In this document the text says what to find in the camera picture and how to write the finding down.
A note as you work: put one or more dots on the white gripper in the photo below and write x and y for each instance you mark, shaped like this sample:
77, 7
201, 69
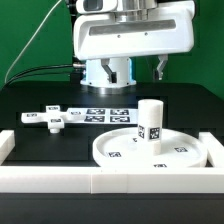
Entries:
103, 34

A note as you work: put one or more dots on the white round table top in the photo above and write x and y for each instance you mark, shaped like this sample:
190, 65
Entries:
120, 149

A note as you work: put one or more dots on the white cross table base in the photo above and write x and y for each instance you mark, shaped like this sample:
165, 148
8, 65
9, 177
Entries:
54, 117

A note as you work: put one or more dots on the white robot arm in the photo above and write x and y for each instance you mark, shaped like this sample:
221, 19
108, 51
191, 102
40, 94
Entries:
95, 77

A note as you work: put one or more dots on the white marker sheet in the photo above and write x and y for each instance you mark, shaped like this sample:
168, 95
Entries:
102, 115

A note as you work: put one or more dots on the white right fence block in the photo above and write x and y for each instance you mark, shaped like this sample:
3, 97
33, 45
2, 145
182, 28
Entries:
215, 149

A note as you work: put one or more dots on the white fence block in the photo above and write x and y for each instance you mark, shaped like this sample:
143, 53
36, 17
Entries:
7, 143
215, 149

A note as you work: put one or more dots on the white left fence block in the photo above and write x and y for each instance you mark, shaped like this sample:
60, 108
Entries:
7, 143

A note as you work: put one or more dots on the white front fence bar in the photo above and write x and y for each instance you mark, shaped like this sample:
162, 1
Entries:
16, 179

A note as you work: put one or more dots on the black camera stand pole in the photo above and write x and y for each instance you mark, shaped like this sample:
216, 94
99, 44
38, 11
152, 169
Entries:
76, 74

